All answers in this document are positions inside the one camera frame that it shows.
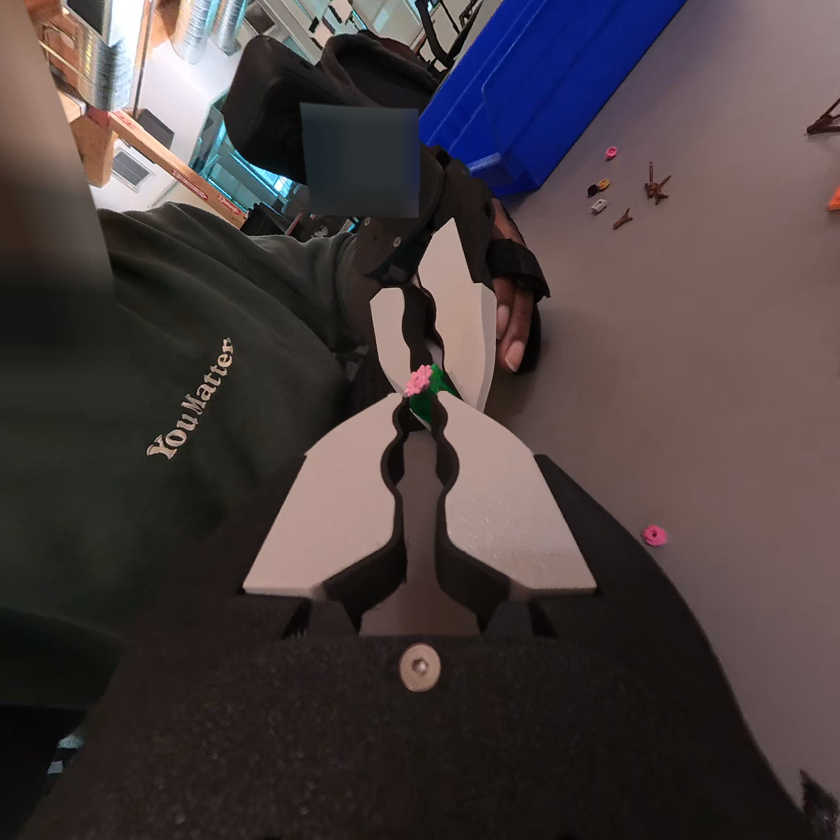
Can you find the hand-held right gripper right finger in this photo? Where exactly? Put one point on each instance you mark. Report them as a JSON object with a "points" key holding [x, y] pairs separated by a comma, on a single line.
{"points": [[518, 518]]}

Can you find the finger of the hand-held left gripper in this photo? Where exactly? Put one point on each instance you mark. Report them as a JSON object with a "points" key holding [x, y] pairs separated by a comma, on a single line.
{"points": [[388, 328], [466, 308]]}

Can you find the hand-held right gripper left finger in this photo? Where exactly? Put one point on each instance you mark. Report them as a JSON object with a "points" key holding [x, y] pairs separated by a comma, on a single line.
{"points": [[328, 518]]}

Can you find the light pink toy flower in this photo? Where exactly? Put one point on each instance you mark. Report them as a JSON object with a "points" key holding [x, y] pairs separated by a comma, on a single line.
{"points": [[418, 380]]}

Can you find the green toy brick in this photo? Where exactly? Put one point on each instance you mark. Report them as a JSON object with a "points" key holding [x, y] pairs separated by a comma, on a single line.
{"points": [[441, 386]]}

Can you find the dark pink round stud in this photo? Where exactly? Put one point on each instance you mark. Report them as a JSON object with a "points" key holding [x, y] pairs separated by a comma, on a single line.
{"points": [[655, 535]]}

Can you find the grey desk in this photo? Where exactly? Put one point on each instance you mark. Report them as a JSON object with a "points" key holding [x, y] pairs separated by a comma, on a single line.
{"points": [[689, 361]]}

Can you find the person's left hand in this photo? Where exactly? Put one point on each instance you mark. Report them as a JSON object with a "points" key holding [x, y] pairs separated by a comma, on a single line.
{"points": [[512, 321]]}

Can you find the black and yellow toy piece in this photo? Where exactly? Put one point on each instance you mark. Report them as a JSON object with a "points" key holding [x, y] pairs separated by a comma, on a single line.
{"points": [[598, 188]]}

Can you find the brown toy branch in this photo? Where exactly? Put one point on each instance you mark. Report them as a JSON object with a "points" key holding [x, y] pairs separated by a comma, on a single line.
{"points": [[825, 123], [655, 189], [622, 220]]}

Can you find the person's green sweatshirt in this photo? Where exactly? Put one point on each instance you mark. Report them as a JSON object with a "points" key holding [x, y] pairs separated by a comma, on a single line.
{"points": [[131, 367]]}

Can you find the blue plastic bin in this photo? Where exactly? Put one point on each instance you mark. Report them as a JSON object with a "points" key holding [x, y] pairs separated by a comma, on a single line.
{"points": [[623, 39]]}

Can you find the silver ventilation duct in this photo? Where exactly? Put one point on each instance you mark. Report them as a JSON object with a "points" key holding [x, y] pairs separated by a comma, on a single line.
{"points": [[203, 29], [102, 72]]}

